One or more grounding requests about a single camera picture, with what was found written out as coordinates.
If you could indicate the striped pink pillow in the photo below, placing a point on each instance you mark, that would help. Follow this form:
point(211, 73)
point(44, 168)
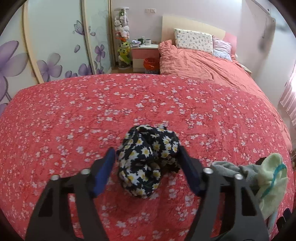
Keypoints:
point(222, 49)

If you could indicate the floral white pillow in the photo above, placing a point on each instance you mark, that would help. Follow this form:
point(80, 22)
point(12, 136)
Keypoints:
point(193, 40)

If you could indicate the black daisy print scrunchie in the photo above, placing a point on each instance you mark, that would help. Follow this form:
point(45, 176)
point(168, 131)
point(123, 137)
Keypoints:
point(145, 153)

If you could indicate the orange waste bin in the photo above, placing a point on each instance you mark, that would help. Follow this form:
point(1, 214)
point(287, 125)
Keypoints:
point(151, 65)

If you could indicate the grey sock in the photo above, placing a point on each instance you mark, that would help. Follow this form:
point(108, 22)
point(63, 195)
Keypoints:
point(228, 169)

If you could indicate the floral sliding wardrobe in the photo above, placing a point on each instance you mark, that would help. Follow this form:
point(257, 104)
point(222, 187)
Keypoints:
point(43, 41)

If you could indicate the pink curtain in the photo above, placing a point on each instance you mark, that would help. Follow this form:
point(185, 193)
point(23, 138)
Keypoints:
point(288, 100)

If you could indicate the green frog plush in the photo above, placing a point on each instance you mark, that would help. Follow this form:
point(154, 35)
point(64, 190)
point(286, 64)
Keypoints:
point(124, 53)

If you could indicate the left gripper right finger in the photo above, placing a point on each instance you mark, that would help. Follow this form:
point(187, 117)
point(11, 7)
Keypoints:
point(227, 210)

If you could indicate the plush toy display tube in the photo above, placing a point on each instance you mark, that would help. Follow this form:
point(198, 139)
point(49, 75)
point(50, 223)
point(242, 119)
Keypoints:
point(122, 31)

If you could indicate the light green sock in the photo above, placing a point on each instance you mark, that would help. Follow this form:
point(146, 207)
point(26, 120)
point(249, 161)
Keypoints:
point(272, 181)

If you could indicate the white air conditioner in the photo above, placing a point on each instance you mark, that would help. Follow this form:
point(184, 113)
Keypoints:
point(260, 11)

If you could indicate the red floral bedspread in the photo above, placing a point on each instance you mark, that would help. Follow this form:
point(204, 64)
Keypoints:
point(61, 127)

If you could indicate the white mug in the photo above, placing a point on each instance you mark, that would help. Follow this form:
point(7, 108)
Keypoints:
point(147, 42)

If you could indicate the pink bedside table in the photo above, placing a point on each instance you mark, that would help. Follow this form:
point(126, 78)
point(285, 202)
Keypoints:
point(139, 54)

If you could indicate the blue tissue pack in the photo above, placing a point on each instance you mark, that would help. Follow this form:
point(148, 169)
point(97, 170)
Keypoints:
point(271, 222)

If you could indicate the coral pink duvet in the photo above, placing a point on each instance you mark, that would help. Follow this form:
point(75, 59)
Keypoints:
point(204, 66)

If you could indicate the beige pink headboard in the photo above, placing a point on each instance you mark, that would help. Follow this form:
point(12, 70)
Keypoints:
point(169, 23)

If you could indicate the wall power outlet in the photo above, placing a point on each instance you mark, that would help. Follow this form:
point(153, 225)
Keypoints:
point(153, 11)

